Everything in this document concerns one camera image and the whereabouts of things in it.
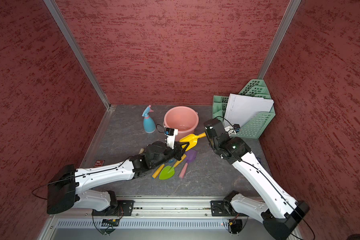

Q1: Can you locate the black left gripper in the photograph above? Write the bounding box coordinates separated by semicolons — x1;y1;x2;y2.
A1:
151;140;190;169

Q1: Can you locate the yellow toy shovel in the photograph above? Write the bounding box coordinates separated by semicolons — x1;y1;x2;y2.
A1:
180;133;206;151

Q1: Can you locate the purple toy shovel pink handle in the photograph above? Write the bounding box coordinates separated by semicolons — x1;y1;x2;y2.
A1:
179;149;198;179

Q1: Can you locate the green toy trowel yellow handle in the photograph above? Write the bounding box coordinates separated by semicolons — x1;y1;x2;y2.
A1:
159;154;187;180

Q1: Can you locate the blue pink spray bottle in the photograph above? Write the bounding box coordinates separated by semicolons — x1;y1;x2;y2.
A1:
142;105;156;134

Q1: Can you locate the blue toy rake yellow handle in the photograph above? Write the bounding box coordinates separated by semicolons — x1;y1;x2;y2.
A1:
152;164;165;179

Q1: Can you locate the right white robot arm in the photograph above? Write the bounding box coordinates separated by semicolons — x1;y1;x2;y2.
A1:
204;119;310;240

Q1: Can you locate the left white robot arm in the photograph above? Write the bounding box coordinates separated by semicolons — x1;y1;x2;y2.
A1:
47;141;189;216

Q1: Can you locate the pink plastic bucket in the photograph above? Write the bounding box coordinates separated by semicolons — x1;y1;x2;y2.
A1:
163;106;199;142

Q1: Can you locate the white paper stack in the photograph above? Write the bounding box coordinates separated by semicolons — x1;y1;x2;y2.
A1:
224;94;274;127

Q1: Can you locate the small red card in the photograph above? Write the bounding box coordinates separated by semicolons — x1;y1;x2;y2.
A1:
94;160;105;168

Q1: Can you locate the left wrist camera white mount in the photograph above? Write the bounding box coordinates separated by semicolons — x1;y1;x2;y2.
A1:
164;128;178;149

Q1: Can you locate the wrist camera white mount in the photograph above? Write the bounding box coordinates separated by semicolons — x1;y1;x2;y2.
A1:
225;124;241;135
164;128;178;149

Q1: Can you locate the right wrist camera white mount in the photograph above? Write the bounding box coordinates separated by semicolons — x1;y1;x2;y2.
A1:
225;124;241;135

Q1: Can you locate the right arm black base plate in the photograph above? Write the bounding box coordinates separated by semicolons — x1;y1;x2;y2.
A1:
210;201;232;217

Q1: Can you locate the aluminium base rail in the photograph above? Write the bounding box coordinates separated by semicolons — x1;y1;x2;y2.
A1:
37;195;304;240

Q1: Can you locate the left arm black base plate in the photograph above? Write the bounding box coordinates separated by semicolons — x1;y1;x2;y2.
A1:
92;200;135;217

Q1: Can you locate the right aluminium corner post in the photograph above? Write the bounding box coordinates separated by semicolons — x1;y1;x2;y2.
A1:
258;0;301;79

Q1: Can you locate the aluminium corner post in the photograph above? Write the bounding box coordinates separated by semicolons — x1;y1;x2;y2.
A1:
258;0;301;79
44;0;111;110

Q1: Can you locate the left aluminium corner post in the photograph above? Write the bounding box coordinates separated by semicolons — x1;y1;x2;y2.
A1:
44;0;111;110

